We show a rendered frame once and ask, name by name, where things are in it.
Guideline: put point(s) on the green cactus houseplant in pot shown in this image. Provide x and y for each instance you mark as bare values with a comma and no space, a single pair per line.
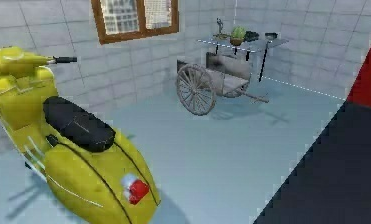
238,35

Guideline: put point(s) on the grey wooden cart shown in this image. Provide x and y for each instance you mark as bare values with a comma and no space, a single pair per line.
206,83

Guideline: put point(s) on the dark thin statuette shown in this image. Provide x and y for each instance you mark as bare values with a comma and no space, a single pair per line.
220,28

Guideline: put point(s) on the grey table with black legs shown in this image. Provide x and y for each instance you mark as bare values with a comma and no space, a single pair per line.
256,45

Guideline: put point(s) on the black lumpy object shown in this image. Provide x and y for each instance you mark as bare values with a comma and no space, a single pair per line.
251,35

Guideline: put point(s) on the brown framed window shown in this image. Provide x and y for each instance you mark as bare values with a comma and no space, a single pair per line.
139,16

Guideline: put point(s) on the black bowl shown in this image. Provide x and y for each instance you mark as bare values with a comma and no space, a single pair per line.
271,35

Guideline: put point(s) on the yellow motor scooter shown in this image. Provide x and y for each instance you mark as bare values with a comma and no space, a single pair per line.
76,166

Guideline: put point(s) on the red door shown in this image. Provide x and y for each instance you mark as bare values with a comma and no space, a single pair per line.
365,80

